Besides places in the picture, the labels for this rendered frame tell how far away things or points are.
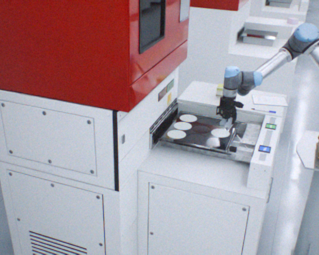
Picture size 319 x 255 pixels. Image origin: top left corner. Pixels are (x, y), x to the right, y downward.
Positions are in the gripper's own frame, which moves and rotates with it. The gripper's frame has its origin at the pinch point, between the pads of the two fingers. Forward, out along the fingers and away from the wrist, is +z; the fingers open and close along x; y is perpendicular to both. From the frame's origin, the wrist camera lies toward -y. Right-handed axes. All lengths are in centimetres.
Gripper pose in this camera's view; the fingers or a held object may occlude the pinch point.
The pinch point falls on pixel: (228, 127)
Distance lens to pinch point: 224.2
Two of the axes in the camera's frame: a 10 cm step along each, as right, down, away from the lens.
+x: 6.3, 3.7, -6.8
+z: -0.3, 8.9, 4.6
